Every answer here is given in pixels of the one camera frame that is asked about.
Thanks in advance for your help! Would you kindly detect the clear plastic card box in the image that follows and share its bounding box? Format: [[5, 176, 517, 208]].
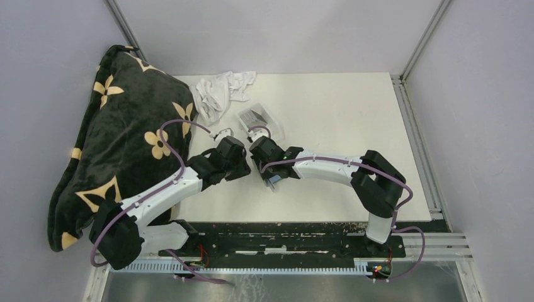
[[236, 103, 285, 140]]

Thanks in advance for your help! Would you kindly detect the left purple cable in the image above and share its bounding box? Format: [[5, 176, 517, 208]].
[[89, 120, 230, 285]]

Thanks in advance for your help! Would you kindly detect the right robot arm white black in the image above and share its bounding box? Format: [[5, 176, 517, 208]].
[[249, 135, 413, 257]]

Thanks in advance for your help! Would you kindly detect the stack of credit cards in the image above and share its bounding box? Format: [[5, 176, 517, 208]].
[[240, 109, 268, 128]]

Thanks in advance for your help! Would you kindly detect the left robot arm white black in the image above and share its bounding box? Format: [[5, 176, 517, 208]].
[[90, 136, 251, 270]]

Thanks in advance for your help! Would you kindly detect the aluminium rail frame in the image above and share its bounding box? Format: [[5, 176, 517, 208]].
[[82, 1, 483, 301]]

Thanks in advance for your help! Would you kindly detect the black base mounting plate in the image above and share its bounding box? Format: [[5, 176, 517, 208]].
[[156, 221, 452, 270]]

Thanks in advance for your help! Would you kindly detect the black floral blanket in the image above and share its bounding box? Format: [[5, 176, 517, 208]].
[[47, 45, 197, 252]]

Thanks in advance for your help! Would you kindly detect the green leather card holder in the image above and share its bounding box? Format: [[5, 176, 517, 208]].
[[264, 174, 282, 191]]

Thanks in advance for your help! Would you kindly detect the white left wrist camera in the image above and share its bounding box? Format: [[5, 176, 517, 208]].
[[213, 128, 234, 142]]

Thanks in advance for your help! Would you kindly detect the white crumpled cloth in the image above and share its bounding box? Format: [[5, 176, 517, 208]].
[[190, 71, 257, 125]]

